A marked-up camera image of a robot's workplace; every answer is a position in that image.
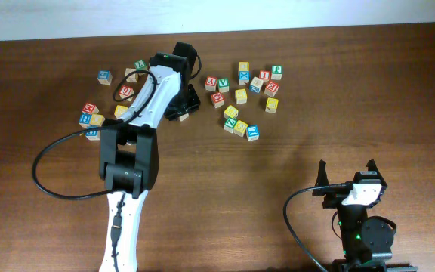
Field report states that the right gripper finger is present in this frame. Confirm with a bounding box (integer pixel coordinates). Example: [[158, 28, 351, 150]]
[[315, 159, 329, 187], [366, 159, 380, 178]]

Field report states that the green R wooden block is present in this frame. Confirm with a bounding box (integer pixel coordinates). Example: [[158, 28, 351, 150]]
[[178, 113, 189, 122]]

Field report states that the yellow S wooden block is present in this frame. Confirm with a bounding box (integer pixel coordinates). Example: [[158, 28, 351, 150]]
[[114, 105, 128, 119]]

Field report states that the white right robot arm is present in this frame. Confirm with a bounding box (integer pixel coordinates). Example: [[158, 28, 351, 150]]
[[312, 159, 418, 272]]

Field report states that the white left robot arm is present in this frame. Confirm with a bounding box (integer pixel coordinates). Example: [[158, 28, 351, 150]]
[[99, 50, 201, 271]]

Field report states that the red Y wooden block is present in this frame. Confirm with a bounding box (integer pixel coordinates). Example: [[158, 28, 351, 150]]
[[205, 76, 218, 91]]

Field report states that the red Q wooden block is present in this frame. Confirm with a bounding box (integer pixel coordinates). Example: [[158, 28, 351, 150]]
[[211, 92, 225, 108]]

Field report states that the green V wooden block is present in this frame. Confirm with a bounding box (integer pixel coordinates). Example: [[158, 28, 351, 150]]
[[217, 78, 230, 93]]

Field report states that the yellow W wooden block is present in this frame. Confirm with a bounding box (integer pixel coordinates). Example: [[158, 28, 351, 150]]
[[224, 105, 239, 119]]

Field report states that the green Z wooden block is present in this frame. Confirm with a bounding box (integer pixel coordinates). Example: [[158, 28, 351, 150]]
[[224, 117, 237, 134]]

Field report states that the yellow centre wooden block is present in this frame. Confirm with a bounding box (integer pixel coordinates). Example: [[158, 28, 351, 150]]
[[235, 88, 248, 104]]

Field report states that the plain picture wooden block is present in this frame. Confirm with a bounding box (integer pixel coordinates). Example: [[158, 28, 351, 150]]
[[125, 68, 138, 83]]

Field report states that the green L wooden block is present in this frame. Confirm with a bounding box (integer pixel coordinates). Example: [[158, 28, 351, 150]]
[[134, 60, 148, 73]]

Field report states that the yellow G wooden block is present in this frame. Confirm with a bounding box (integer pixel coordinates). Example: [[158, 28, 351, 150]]
[[233, 120, 248, 137]]

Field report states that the blue X wooden block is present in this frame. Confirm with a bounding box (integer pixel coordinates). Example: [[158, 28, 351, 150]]
[[238, 71, 250, 85]]

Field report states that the red 6 wooden block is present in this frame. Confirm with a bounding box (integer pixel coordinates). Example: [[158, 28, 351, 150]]
[[118, 85, 134, 101]]

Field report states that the yellow top stacked block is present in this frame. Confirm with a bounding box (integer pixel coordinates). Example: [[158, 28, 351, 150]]
[[238, 61, 250, 72]]

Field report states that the blue tilted wooden block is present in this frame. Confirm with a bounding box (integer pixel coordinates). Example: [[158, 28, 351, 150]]
[[249, 77, 264, 93]]

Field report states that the blue U wooden block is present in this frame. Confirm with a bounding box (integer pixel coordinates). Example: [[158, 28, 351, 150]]
[[246, 125, 260, 141]]

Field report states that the red I wooden block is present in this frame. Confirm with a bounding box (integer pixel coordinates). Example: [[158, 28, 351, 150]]
[[258, 70, 271, 83]]

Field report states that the blue 5 wooden block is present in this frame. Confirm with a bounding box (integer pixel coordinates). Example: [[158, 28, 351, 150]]
[[97, 70, 113, 85]]

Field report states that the yellow right wooden block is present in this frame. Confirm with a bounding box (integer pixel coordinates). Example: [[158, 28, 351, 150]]
[[265, 97, 279, 113]]

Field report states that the red E wooden block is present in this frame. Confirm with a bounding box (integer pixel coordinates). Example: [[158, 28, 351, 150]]
[[264, 81, 279, 97]]

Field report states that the yellow O wooden block left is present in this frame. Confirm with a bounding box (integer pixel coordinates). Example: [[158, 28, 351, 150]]
[[89, 114, 105, 127]]

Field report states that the green J wooden block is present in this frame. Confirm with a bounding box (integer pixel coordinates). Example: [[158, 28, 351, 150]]
[[271, 65, 283, 80]]

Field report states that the red M wooden block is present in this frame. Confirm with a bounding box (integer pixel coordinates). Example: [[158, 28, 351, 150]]
[[82, 103, 99, 115]]

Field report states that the blue H wooden block front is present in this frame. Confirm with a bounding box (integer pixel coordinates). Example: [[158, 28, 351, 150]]
[[85, 127, 100, 141]]

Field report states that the blue h wooden block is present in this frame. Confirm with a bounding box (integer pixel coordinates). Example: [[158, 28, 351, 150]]
[[78, 113, 91, 128], [85, 127, 100, 141]]

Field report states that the blue H wooden block back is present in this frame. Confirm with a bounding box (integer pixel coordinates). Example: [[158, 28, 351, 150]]
[[78, 113, 91, 128]]

